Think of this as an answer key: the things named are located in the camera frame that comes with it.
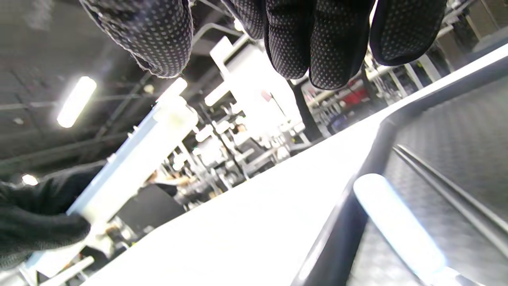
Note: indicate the person's right hand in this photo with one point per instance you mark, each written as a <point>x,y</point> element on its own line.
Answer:
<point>317,35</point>

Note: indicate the person's left hand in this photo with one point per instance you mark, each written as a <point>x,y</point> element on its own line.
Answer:
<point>35,214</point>

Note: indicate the blue lunch box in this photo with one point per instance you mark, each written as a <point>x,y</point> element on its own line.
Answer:
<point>135,167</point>

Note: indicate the ceiling light tube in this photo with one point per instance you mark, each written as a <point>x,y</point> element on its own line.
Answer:
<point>77,101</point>

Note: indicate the black plastic tray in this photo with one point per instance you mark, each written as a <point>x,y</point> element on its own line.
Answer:
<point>456,131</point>

